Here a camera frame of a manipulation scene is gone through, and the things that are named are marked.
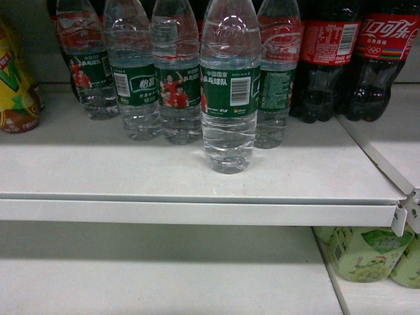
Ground leftmost back water bottle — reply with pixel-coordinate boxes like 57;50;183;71
56;1;119;120

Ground green grape juice bottle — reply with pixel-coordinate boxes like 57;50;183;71
328;226;415;283

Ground yellow lemon tea bottle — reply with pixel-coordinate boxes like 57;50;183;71
1;14;41;134

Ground white metal shelf board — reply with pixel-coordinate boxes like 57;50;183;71
1;89;407;233

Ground cola bottle left red label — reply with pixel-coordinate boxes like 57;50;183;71
290;1;363;123

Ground cola bottle red label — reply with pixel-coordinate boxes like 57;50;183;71
290;1;363;123
342;0;419;121

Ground water bottle green label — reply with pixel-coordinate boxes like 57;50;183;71
255;1;303;149
103;1;161;141
200;1;261;174

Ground cola bottle right red label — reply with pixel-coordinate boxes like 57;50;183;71
342;0;419;121

